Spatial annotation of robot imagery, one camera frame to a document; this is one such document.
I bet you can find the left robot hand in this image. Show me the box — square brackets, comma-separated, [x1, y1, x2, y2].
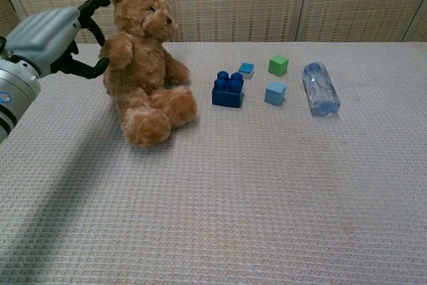
[5, 0, 111, 80]

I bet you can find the brown teddy bear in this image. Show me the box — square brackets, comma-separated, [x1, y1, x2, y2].
[99, 0, 198, 148]

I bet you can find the dark blue studded building block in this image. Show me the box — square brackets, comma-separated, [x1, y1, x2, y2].
[211, 70, 245, 109]

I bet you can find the woven bamboo folding screen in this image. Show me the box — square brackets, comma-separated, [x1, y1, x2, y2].
[0, 0, 427, 44]

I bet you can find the blue-topped white small block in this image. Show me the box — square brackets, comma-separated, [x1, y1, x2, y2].
[238, 62, 256, 80]

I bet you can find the white woven fringed tablecloth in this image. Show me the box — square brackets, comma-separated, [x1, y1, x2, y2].
[0, 41, 427, 285]

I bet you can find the green cube block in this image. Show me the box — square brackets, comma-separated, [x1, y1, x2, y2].
[268, 55, 290, 77]

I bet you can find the light blue cube block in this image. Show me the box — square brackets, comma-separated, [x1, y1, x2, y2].
[264, 81, 288, 106]

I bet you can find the clear plastic water bottle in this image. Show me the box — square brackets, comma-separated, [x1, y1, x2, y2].
[302, 61, 342, 118]

